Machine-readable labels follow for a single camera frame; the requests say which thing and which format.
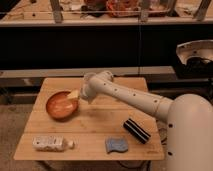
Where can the pale yellow gripper tip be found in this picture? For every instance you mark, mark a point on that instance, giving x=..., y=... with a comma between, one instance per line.
x=73, y=94

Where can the orange ceramic bowl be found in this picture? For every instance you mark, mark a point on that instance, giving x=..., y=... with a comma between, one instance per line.
x=59, y=107

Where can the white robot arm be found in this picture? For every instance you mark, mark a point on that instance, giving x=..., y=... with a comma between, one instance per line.
x=189, y=120

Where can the white robot base shell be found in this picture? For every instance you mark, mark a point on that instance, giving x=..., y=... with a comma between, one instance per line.
x=199, y=48

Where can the translucent plastic cup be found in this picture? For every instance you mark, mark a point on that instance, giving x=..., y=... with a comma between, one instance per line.
x=88, y=76

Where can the wooden table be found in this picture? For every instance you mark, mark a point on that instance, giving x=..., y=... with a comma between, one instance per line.
x=88, y=128

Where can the white plastic bottle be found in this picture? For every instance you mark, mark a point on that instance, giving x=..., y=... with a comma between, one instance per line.
x=52, y=143

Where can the black white striped block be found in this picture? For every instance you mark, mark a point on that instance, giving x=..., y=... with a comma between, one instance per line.
x=138, y=132

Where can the blue sponge cloth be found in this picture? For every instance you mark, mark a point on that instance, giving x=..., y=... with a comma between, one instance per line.
x=119, y=145

